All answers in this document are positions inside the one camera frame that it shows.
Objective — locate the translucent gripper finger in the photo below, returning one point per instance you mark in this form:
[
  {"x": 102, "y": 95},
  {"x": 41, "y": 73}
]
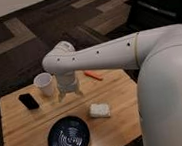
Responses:
[
  {"x": 78, "y": 92},
  {"x": 61, "y": 96}
]

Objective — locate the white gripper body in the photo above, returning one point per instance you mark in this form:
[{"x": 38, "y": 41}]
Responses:
[{"x": 67, "y": 82}]

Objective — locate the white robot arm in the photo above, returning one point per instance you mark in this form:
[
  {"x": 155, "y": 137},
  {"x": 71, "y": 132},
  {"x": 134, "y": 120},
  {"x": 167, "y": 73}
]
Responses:
[{"x": 157, "y": 55}]

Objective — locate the white sponge block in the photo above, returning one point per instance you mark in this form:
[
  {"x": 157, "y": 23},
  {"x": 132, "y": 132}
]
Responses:
[{"x": 99, "y": 110}]

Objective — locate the black rectangular phone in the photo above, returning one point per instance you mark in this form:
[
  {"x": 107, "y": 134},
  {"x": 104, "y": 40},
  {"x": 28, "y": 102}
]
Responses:
[{"x": 28, "y": 101}]

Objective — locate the dark blue patterned plate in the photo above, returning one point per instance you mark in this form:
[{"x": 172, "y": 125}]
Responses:
[{"x": 69, "y": 131}]

